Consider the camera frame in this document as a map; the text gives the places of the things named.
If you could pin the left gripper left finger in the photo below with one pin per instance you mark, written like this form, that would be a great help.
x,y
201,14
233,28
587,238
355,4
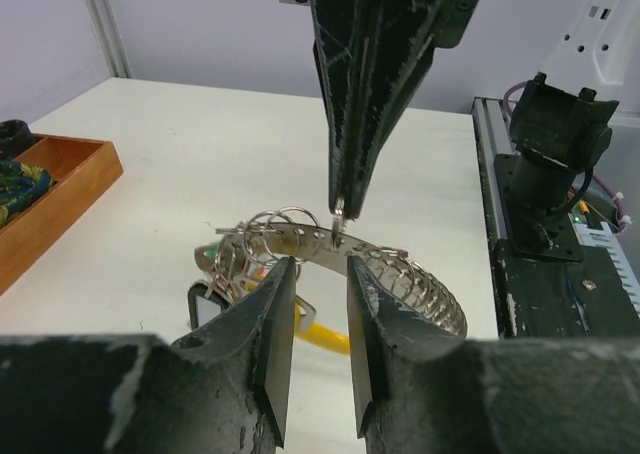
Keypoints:
x,y
223,388

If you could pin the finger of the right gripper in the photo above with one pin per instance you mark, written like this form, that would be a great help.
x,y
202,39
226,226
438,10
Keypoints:
x,y
394,46
338,51

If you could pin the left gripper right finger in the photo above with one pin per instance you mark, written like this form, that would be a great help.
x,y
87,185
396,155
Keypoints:
x,y
419,389

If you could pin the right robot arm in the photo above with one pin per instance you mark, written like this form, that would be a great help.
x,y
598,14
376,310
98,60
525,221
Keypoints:
x,y
547,284

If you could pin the black tag key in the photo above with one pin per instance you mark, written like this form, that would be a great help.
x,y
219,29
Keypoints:
x,y
203,304

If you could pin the wooden compartment tray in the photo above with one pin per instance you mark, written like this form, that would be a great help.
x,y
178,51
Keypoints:
x,y
82,171

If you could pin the white cable duct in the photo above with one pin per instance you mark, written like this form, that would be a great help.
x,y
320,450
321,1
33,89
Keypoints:
x,y
605,238

